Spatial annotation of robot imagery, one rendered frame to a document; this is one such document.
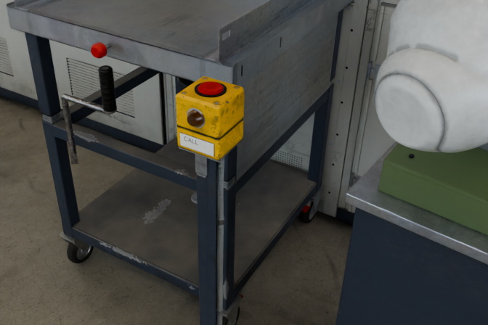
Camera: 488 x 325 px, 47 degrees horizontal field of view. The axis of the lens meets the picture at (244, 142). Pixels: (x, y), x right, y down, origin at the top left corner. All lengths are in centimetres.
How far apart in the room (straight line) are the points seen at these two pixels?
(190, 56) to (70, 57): 135
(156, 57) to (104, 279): 87
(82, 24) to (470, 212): 87
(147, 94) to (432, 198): 149
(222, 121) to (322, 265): 109
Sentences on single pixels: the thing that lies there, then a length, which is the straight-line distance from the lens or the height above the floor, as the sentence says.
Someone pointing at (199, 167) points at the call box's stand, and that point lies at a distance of 93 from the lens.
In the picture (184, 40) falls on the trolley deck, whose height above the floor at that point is 85.
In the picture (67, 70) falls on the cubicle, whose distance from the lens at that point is 247.
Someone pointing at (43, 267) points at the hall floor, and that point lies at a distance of 191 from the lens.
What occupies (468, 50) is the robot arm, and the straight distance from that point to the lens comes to 71.
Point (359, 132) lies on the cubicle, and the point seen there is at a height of 37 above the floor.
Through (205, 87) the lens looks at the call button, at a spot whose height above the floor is 91.
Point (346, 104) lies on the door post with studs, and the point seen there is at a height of 46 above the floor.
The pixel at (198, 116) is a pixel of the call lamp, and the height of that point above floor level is 88.
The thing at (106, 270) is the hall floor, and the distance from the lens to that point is 185.
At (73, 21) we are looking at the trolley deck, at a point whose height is 85.
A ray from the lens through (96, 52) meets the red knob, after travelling 122.
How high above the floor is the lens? 130
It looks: 33 degrees down
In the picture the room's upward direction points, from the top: 2 degrees clockwise
